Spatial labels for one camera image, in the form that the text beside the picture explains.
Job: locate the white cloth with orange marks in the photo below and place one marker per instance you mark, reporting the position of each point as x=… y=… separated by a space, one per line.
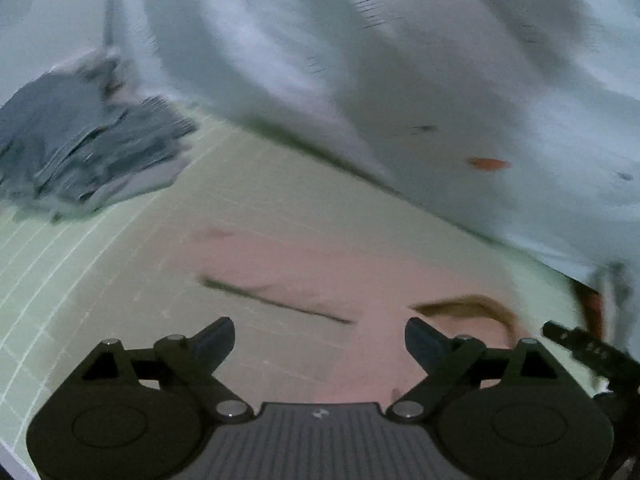
x=400 y=60

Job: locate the pink garment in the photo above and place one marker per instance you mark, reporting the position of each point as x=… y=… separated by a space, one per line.
x=310 y=270

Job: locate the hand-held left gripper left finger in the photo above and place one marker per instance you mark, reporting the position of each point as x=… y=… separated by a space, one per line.
x=219 y=341

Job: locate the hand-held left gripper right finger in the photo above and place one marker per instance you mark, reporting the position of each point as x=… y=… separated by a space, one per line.
x=421 y=341

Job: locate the pile of grey clothes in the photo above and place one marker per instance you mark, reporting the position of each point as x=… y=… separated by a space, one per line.
x=85 y=135

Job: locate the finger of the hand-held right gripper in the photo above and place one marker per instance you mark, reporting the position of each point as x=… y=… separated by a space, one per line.
x=585 y=345

